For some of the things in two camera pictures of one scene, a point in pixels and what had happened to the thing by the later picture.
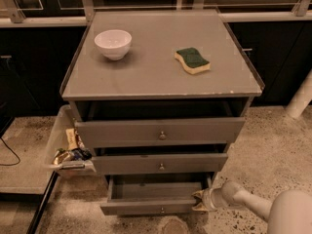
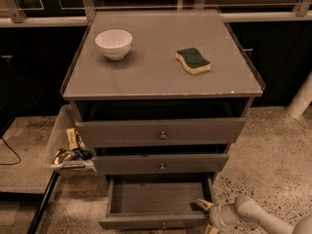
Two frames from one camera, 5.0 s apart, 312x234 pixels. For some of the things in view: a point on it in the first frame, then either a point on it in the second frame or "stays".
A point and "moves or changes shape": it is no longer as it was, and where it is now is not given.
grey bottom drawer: [153, 194] moves or changes shape
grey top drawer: [162, 132] stays
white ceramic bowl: [113, 44] stays
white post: [301, 97] stays
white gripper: [214, 199] to [215, 215]
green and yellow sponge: [192, 60] stays
